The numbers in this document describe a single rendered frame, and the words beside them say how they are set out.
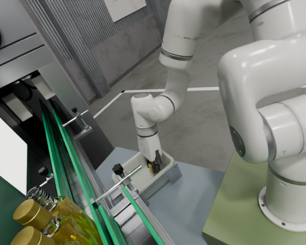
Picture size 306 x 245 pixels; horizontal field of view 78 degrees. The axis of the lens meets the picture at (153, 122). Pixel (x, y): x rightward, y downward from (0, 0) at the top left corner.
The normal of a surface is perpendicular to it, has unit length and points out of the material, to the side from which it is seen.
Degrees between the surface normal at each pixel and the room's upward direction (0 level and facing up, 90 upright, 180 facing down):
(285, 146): 80
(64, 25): 90
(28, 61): 90
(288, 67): 76
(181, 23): 84
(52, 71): 90
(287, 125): 43
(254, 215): 4
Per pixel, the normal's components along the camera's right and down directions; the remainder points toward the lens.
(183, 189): -0.35, -0.77
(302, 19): 0.07, 0.09
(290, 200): -0.47, 0.61
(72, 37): 0.78, 0.08
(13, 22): 0.52, 0.32
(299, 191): -0.28, 0.61
